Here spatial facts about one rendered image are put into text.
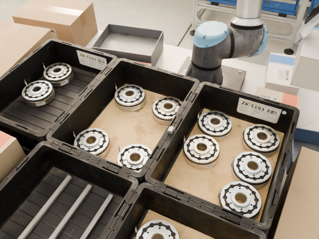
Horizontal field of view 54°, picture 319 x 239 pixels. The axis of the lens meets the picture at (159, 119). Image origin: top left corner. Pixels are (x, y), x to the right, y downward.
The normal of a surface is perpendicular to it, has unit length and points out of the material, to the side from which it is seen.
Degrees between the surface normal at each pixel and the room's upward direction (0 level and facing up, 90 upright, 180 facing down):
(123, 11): 0
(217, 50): 87
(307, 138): 90
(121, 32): 90
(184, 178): 0
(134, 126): 0
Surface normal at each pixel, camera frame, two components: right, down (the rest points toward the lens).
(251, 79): -0.02, -0.68
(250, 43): 0.19, 0.52
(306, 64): -0.38, 0.68
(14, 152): 0.88, 0.33
